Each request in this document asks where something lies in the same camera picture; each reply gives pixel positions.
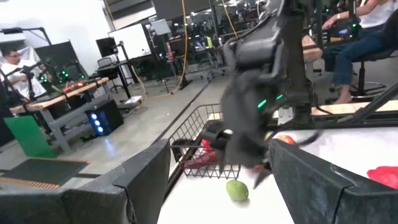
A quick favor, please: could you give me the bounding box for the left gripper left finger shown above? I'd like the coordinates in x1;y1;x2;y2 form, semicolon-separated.
0;139;172;224

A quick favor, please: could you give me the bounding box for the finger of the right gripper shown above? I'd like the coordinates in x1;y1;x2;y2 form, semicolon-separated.
253;161;274;190
201;128;233;174

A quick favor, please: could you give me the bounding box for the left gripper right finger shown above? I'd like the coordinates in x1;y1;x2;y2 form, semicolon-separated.
269;138;398;224

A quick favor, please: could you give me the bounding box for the long dark red vegetable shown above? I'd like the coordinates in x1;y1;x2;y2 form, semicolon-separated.
180;151;220;170

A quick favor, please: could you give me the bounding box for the green lime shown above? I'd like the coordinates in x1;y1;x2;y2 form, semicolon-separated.
226;179;249;202

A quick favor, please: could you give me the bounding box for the black rubber floor mat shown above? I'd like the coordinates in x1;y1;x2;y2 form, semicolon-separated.
0;157;91;190

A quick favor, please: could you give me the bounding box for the black computer tower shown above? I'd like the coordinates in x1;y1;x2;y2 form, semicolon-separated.
84;98;125;137

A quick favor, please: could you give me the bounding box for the green board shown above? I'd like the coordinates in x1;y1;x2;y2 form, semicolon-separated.
3;114;57;159

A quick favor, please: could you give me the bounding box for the wooden work table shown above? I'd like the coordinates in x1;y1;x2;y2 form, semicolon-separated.
9;77;111;153

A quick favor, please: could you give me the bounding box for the black office chair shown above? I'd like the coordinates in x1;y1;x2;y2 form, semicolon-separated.
349;9;398;97

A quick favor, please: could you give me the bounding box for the white whiteboard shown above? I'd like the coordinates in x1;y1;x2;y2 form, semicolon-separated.
108;23;152;62

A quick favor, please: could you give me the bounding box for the person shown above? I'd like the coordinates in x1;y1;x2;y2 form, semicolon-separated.
322;0;398;105
0;48;47;100

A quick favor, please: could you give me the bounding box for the black background monitor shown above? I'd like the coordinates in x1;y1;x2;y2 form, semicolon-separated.
95;37;119;58

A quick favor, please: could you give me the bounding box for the small black wire basket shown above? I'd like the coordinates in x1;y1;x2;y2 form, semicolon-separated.
167;103;242;180

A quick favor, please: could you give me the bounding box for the black aluminium table frame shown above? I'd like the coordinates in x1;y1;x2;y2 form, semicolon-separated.
267;90;398;131

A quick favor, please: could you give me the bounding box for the hanging yellow cable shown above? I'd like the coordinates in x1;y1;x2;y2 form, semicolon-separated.
172;0;190;94

